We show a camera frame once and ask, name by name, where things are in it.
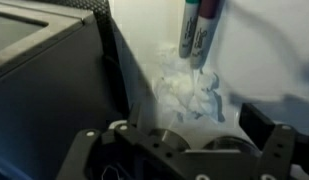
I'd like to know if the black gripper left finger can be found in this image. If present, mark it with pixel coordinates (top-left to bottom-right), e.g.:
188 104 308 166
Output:
55 123 188 180

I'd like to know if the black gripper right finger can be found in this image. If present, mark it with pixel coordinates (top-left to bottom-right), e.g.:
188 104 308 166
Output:
239 103 309 180

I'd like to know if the green marker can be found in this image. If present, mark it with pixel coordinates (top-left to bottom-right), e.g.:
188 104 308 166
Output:
179 0 200 58

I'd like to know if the silver toaster oven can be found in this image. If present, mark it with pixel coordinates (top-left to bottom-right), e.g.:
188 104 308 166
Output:
0 0 131 180

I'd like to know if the red marker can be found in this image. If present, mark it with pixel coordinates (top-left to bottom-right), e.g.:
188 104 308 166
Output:
190 0 225 70

